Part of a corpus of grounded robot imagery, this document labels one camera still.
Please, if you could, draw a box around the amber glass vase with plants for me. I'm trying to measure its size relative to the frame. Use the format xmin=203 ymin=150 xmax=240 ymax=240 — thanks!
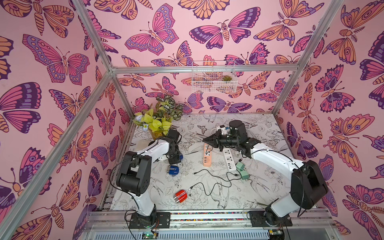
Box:
xmin=133 ymin=96 xmax=183 ymax=140

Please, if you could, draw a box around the white power strip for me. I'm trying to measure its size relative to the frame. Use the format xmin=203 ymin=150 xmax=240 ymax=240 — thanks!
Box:
xmin=223 ymin=148 xmax=237 ymax=172

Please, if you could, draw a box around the white wire wall basket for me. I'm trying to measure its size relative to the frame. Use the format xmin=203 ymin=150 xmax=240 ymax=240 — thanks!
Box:
xmin=191 ymin=65 xmax=238 ymax=94

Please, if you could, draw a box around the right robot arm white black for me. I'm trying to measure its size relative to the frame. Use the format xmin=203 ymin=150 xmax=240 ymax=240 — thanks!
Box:
xmin=203 ymin=120 xmax=329 ymax=227

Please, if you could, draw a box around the small green succulent plant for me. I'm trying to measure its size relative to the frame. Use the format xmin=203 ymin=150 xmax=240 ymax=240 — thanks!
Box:
xmin=222 ymin=75 xmax=233 ymax=82

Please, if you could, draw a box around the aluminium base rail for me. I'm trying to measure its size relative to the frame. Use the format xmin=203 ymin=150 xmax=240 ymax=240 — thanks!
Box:
xmin=80 ymin=209 xmax=343 ymax=240

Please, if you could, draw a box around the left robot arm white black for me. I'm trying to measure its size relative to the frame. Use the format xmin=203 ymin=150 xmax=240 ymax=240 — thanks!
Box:
xmin=116 ymin=129 xmax=183 ymax=227

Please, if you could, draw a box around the aluminium cage frame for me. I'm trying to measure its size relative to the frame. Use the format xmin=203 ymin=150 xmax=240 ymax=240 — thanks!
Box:
xmin=1 ymin=1 xmax=343 ymax=240

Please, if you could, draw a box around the orange power strip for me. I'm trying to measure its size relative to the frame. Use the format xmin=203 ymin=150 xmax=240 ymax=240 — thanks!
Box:
xmin=203 ymin=143 xmax=213 ymax=168

